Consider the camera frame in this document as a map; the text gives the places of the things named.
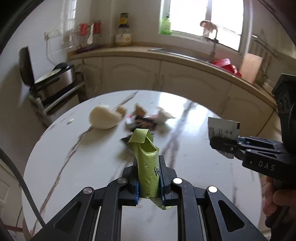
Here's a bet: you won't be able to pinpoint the stainless steel sink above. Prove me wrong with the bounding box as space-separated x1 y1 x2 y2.
149 48 210 63

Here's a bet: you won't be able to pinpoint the green dish soap bottle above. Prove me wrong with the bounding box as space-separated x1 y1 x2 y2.
159 13 171 35

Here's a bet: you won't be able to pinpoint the clear jar yellow label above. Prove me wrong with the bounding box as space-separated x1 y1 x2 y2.
115 13 132 47

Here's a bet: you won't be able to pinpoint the metal shelf rack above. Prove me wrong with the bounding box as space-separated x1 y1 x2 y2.
27 72 88 128

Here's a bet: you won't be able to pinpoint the wall utensil hanging rail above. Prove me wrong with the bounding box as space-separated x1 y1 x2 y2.
249 30 282 61

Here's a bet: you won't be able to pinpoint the wooden cutting board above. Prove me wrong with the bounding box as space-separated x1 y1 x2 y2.
239 53 263 84

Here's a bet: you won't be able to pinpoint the pink cloth on faucet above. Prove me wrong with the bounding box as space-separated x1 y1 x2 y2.
200 20 217 35

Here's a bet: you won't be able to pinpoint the person's right hand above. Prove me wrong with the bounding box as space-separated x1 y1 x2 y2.
262 176 296 220

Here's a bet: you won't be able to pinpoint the chrome kitchen faucet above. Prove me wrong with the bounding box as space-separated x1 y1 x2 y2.
202 29 219 63

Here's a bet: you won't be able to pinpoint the green snack wrapper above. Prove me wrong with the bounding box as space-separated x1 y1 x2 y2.
128 128 170 210

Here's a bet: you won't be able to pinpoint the crumpled beige wrapper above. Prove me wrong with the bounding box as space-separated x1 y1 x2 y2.
156 107 175 123

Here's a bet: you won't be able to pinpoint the white paper wrapper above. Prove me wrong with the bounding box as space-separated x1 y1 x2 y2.
208 117 240 146

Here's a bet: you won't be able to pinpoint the red plastic basin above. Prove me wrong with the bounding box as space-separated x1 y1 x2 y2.
212 58 242 77

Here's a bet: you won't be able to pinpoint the round white marble table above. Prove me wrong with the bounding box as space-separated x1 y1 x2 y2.
23 90 265 240

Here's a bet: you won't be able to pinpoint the black snack wrapper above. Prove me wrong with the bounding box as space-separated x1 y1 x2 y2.
120 114 158 154

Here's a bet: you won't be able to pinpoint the black cable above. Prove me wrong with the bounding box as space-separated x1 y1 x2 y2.
0 146 46 227

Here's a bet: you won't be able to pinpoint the cream kitchen base cabinets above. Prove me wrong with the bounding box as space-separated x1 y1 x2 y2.
67 46 281 140

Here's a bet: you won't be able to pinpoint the red utensil rack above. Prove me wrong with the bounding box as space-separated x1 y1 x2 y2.
75 20 102 54

